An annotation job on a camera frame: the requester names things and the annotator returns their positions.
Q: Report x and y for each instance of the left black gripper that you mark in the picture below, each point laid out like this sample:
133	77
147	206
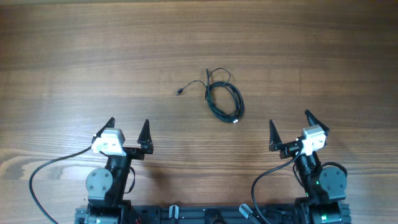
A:
143	140

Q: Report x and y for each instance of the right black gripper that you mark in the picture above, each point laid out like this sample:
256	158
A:
276	144

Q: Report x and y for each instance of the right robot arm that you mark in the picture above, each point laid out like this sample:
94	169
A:
323	183

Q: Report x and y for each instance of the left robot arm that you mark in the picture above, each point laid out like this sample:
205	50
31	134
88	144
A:
106	186

